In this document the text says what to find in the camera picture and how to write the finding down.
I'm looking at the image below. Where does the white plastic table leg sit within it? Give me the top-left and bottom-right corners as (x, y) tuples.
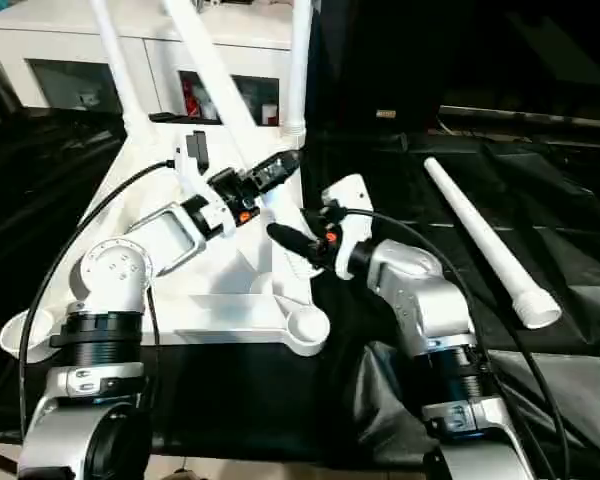
(282, 0), (314, 146)
(423, 156), (564, 330)
(160, 0), (321, 279)
(88, 0), (157, 149)

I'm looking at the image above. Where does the white plastic table top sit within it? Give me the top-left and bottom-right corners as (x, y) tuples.
(0, 127), (331, 361)

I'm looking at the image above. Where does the red bottle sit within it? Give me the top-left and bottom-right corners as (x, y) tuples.
(182, 79), (204, 119)

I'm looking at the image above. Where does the black work mat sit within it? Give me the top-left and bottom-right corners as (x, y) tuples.
(0, 104), (600, 471)

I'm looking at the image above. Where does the white glass-door cabinet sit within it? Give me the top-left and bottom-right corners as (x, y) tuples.
(0, 0), (311, 129)

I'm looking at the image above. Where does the black cabinet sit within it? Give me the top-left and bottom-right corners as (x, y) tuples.
(309, 0), (600, 136)

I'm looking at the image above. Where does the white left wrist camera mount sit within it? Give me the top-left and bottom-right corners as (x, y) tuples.
(171, 129), (244, 239)

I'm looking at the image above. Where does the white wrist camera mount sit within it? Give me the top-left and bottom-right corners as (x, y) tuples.
(321, 173), (374, 280)
(171, 129), (244, 239)

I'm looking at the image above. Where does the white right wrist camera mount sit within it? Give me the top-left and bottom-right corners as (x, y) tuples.
(321, 173), (374, 280)

